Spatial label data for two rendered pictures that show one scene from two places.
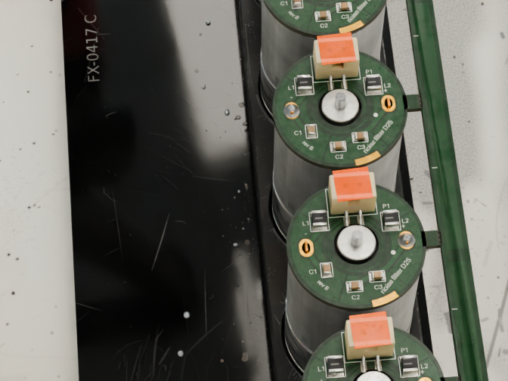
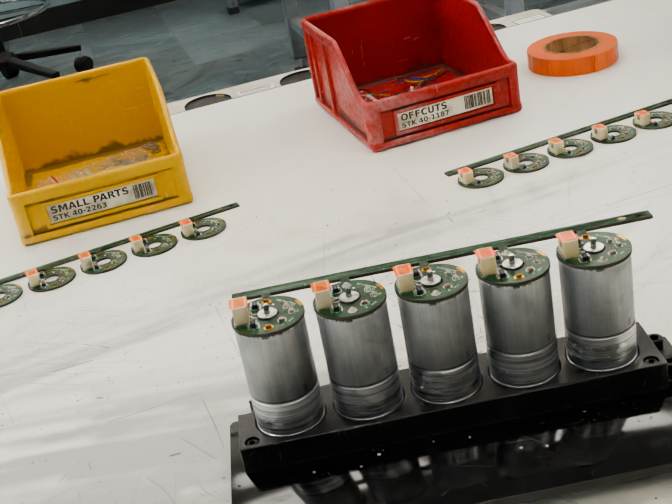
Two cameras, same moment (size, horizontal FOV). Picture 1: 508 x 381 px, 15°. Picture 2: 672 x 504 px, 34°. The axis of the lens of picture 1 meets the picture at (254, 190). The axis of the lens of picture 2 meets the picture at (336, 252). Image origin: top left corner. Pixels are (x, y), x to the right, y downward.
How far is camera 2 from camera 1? 0.38 m
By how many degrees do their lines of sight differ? 65
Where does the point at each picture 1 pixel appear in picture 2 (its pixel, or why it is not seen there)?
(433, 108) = (427, 258)
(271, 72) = (381, 370)
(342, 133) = (447, 278)
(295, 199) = (468, 341)
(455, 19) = not seen: hidden behind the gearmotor
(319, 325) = (549, 302)
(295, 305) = (538, 316)
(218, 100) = (370, 459)
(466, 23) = not seen: hidden behind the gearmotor
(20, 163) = not seen: outside the picture
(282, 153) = (454, 314)
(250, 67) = (358, 424)
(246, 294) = (501, 428)
